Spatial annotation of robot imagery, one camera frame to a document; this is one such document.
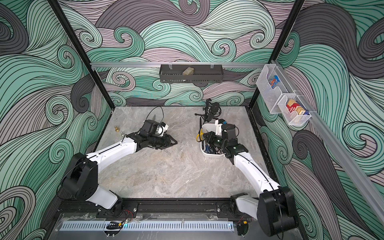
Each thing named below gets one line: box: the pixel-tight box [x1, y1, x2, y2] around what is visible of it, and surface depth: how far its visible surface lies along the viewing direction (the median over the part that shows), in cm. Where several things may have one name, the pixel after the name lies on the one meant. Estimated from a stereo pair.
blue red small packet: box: [268, 75, 281, 89], surface depth 85 cm
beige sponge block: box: [182, 66, 195, 75], surface depth 94 cm
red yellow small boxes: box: [286, 99, 306, 115], surface depth 67 cm
